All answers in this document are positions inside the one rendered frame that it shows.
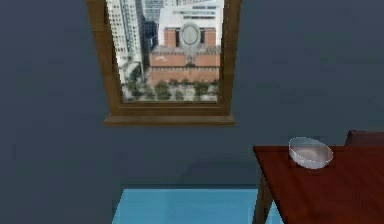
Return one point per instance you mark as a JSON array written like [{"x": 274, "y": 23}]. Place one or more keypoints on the dark red wooden chair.
[{"x": 365, "y": 138}]

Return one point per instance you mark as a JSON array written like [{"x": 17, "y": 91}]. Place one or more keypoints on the dark red wooden table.
[{"x": 333, "y": 193}]

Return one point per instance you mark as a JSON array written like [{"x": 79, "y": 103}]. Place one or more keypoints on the brown framed window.
[{"x": 170, "y": 115}]

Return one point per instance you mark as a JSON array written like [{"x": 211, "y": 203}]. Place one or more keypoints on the clear glass bowl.
[{"x": 310, "y": 155}]

